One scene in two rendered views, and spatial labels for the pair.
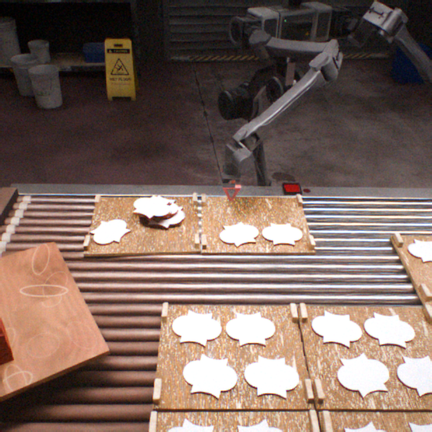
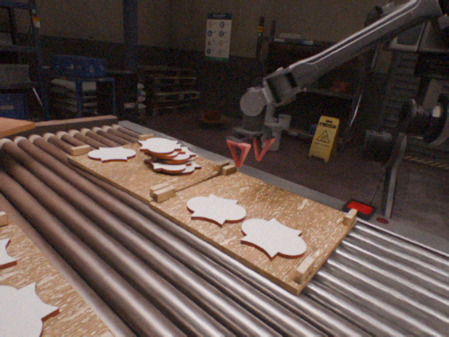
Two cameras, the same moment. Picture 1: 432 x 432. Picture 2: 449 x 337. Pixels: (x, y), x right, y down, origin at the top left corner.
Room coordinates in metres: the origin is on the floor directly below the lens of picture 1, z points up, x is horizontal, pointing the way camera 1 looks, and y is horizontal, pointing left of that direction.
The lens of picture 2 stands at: (0.88, -0.50, 1.30)
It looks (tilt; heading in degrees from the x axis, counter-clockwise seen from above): 21 degrees down; 39
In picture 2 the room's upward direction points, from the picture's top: 6 degrees clockwise
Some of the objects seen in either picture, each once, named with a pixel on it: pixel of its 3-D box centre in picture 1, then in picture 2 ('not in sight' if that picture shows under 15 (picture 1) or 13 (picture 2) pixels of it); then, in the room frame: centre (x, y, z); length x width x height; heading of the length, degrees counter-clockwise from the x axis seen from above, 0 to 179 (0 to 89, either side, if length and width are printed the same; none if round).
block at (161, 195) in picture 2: (204, 242); (164, 194); (1.31, 0.04, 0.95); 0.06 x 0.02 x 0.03; 3
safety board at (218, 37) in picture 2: not in sight; (217, 37); (5.62, 4.03, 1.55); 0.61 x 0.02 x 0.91; 98
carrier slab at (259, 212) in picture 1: (254, 224); (255, 212); (1.45, -0.14, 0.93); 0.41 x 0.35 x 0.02; 93
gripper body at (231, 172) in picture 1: (231, 167); (253, 122); (1.52, -0.05, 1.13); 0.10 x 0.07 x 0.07; 1
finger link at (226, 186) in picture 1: (231, 188); (242, 150); (1.49, -0.05, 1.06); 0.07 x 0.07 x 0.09; 1
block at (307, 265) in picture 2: (311, 242); (305, 269); (1.32, -0.34, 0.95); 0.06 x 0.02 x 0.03; 3
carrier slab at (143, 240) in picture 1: (144, 224); (152, 164); (1.43, 0.28, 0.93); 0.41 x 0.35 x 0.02; 95
